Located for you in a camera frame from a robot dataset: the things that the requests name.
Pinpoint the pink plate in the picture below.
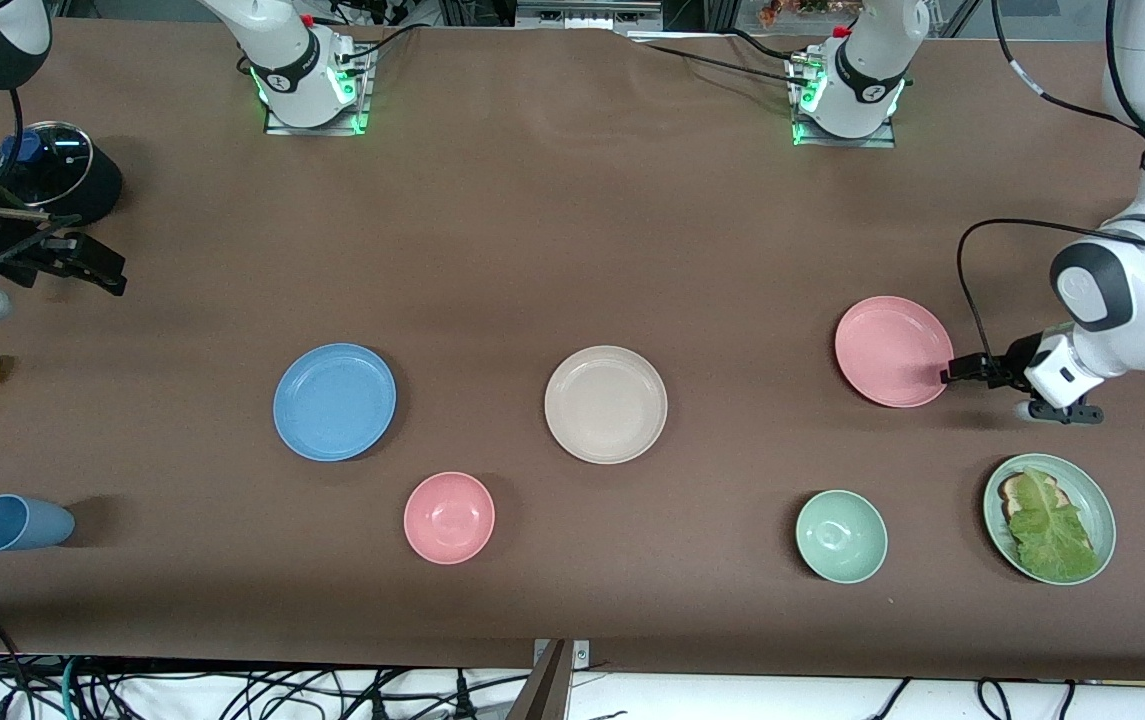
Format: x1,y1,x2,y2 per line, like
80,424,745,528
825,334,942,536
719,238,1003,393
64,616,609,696
834,296,955,409

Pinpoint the blue plate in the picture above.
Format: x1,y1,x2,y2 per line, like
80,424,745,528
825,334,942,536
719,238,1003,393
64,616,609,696
273,343,398,463

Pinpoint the glass lid blue knob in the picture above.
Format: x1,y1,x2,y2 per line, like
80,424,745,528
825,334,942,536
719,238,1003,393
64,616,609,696
0,122,94,208

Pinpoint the toasted bread slice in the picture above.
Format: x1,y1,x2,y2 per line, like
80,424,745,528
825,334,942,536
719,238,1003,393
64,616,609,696
998,472,1068,521

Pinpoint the green plate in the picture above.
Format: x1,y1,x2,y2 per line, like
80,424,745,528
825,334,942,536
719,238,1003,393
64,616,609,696
982,453,1118,587

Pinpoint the green lettuce leaf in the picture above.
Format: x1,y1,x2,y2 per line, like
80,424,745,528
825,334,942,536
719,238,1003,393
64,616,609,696
1007,467,1101,583

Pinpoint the green bowl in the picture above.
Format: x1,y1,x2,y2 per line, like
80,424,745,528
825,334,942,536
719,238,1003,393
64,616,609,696
795,489,889,585

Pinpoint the blue cup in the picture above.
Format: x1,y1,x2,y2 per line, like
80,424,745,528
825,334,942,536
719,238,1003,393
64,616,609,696
0,494,76,553

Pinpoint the beige plate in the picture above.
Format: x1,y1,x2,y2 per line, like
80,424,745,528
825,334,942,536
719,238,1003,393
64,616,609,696
544,345,669,466

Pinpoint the orange flower bunch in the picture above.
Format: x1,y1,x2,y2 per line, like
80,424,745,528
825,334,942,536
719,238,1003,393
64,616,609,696
760,0,838,26

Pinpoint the pink bowl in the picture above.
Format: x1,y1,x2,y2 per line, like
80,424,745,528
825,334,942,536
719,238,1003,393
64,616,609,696
403,471,496,566

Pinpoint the black pot blue handle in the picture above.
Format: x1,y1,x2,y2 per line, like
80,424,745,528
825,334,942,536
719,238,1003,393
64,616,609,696
0,120,125,227

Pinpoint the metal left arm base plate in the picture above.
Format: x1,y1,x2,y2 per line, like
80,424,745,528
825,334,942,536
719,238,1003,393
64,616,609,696
792,55,896,149

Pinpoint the green cable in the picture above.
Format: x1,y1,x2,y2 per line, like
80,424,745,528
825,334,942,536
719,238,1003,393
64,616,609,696
58,655,85,720

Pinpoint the metal table edge bracket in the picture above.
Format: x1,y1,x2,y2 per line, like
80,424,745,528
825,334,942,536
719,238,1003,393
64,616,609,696
532,640,591,669

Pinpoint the aluminium frame beam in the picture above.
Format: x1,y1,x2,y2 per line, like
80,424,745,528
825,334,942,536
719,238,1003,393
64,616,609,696
515,0,663,33

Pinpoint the dark brown post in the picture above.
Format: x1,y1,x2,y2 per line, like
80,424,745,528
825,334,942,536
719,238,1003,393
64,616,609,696
507,640,573,720

